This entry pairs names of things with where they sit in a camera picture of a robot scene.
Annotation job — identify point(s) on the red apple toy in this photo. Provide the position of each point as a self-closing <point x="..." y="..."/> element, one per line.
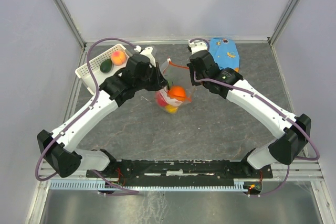
<point x="161" y="99"/>

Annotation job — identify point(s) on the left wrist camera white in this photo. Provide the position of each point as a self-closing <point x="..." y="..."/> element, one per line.
<point x="146" y="51"/>

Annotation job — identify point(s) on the peach toy fruit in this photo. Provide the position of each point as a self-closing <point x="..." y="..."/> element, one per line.
<point x="118" y="57"/>

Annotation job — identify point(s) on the blue patterned cloth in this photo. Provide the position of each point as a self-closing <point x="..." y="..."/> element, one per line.
<point x="225" y="53"/>

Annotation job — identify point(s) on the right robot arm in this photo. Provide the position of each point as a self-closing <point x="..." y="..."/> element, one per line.
<point x="290" y="131"/>

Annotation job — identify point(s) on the light blue cable duct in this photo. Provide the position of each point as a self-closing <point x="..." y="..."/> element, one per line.
<point x="100" y="185"/>

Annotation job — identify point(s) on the orange toy fruit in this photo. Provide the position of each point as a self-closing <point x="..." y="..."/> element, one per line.
<point x="177" y="92"/>

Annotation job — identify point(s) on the yellow lemon toy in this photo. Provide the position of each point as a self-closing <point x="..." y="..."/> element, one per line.
<point x="171" y="109"/>

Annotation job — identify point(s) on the clear zip top bag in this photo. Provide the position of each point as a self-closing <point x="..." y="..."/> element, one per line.
<point x="180" y="76"/>

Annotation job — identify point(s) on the aluminium frame rail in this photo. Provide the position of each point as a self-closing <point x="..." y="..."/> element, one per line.
<point x="300" y="170"/>

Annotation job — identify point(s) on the dark green avocado toy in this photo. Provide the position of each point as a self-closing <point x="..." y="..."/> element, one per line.
<point x="106" y="66"/>

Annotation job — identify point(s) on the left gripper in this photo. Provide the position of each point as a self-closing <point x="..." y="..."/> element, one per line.
<point x="160" y="82"/>

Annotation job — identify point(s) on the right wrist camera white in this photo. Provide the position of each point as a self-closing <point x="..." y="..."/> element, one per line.
<point x="196" y="45"/>

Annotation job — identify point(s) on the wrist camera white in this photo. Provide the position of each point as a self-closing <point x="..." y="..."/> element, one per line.
<point x="196" y="45"/>
<point x="146" y="51"/>

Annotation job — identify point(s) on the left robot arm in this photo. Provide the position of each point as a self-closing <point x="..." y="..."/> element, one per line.
<point x="59" y="147"/>

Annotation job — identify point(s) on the white plastic basket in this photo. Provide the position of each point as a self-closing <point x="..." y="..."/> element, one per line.
<point x="84" y="75"/>

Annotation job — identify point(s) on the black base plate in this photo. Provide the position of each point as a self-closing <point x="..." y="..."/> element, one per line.
<point x="145" y="173"/>

